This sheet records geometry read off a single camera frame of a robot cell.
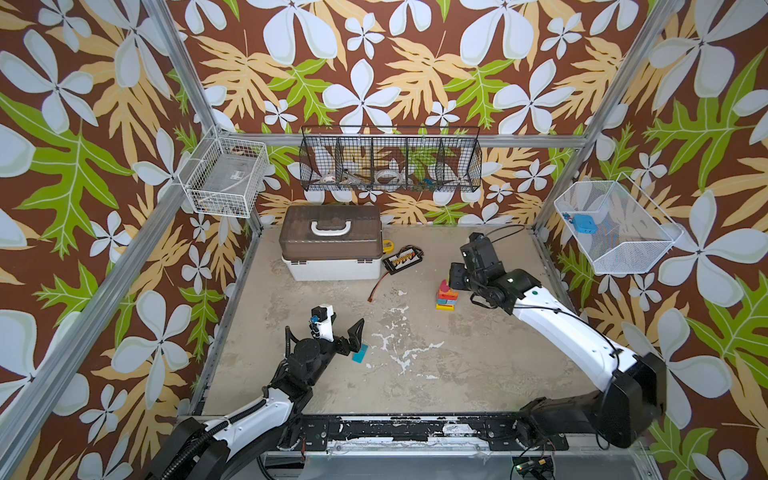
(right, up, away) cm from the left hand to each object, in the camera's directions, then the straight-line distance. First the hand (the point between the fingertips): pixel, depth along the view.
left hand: (347, 314), depth 82 cm
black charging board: (+19, +16, +27) cm, 36 cm away
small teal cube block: (+29, +2, +13) cm, 32 cm away
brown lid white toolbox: (-5, +20, +5) cm, 21 cm away
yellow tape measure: (+12, +20, +29) cm, 37 cm away
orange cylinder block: (+31, +5, +10) cm, 33 cm away
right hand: (+30, +12, 0) cm, 32 cm away
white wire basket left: (-36, +40, +4) cm, 54 cm away
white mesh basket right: (+76, +24, 0) cm, 80 cm away
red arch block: (+30, +3, +11) cm, 32 cm away
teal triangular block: (+3, -13, +5) cm, 14 cm away
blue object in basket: (+70, +26, +4) cm, 74 cm away
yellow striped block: (+30, -1, +14) cm, 34 cm away
